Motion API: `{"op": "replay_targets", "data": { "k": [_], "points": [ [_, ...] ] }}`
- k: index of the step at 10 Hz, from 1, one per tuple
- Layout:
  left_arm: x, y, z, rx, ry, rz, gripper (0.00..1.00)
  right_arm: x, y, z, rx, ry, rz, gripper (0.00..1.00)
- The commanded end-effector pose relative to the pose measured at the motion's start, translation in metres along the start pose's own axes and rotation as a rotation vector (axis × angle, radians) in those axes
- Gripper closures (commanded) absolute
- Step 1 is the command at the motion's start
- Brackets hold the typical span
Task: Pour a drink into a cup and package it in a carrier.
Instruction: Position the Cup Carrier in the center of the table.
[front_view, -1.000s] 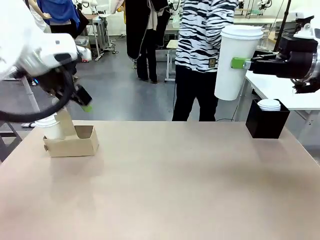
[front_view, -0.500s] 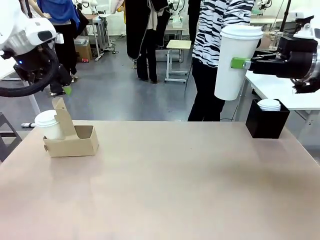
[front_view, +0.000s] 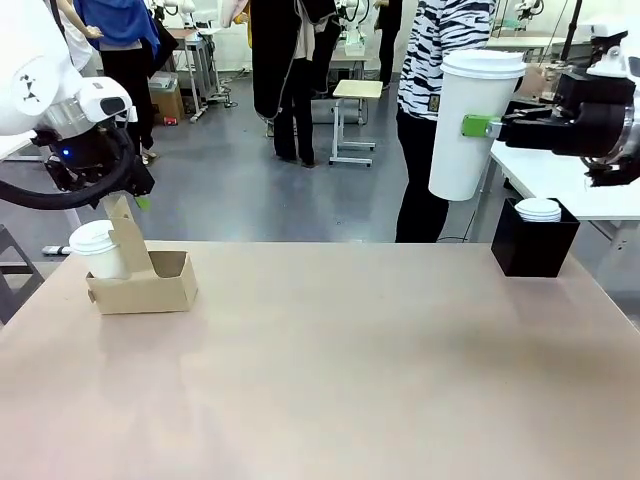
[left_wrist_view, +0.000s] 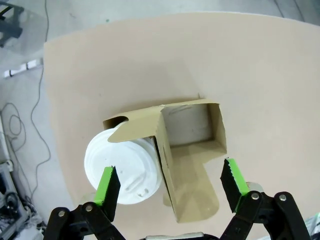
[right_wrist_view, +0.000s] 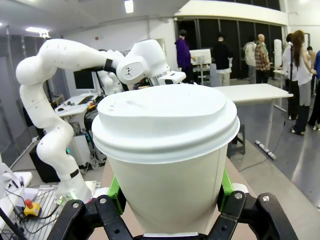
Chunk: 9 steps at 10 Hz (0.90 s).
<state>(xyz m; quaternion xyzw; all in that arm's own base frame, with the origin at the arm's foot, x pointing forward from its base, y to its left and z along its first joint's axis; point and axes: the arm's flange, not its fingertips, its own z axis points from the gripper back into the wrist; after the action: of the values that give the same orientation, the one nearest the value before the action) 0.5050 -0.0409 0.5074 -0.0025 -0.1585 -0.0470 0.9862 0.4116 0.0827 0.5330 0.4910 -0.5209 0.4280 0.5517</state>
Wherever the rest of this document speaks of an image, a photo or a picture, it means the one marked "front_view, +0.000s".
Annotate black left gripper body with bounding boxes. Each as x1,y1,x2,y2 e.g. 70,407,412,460
43,124,155,197

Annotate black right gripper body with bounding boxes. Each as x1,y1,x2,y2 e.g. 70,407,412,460
552,72,636,161

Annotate small white paper cup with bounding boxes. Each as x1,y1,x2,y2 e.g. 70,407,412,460
68,219,132,280

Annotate tall white paper cup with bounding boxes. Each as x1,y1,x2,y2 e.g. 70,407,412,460
428,48,528,203

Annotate brown cardboard cup carrier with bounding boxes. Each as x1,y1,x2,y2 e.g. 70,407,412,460
85,194,199,315

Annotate person's left hand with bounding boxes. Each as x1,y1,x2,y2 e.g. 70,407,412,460
514,63,551,97

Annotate large white table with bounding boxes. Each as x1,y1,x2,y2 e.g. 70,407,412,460
479,142,640,281

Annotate white table with thin edge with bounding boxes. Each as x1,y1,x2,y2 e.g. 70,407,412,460
0,134,36,164

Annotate white background table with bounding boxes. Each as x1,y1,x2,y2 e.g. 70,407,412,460
492,34,569,66

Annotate black stand pole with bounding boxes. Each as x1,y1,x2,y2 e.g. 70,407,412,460
562,0,585,61

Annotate brown cardboard box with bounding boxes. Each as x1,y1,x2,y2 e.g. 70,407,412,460
148,72,185,126

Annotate person in zebra hoodie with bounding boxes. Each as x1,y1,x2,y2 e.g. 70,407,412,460
394,0,501,244

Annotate black square box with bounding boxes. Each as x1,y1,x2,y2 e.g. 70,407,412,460
490,197,582,279

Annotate person in grey trousers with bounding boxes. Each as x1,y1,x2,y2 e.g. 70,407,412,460
58,0,105,76

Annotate person in blue top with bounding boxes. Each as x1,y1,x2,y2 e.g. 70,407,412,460
74,0,162,165

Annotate person in black clothes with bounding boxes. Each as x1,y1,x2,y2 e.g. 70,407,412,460
374,0,404,91

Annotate wooden top stool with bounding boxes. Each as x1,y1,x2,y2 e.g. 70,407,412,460
328,79,384,169

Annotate person in black coat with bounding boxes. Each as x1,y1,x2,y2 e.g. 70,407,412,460
248,0,341,169

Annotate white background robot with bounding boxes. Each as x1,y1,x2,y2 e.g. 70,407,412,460
337,0,371,56

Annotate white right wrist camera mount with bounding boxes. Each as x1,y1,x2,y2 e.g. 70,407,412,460
585,30,640,80

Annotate black metal frame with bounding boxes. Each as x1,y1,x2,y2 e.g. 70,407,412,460
0,223,45,326

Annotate metal frame background table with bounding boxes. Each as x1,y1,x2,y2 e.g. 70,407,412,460
167,27,221,121

